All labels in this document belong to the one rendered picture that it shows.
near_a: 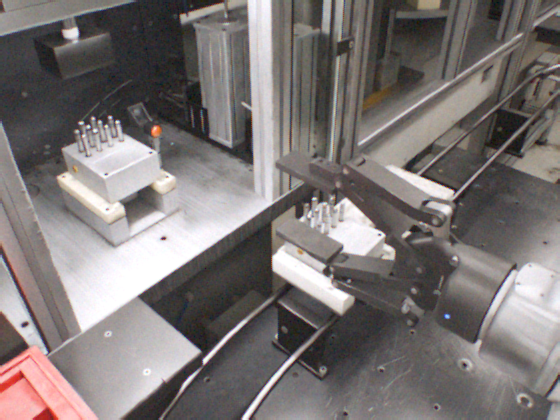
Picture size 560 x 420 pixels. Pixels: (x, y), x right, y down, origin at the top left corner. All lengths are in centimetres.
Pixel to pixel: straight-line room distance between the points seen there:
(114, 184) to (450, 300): 52
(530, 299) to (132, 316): 49
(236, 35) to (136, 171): 30
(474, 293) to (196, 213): 55
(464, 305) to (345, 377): 52
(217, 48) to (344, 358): 60
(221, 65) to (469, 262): 63
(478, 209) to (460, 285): 91
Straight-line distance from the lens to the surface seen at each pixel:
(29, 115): 102
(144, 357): 65
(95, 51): 75
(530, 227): 130
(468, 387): 93
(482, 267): 41
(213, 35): 90
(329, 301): 75
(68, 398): 57
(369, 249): 74
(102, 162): 79
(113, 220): 77
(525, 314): 39
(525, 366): 40
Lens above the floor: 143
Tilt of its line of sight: 38 degrees down
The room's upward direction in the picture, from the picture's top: straight up
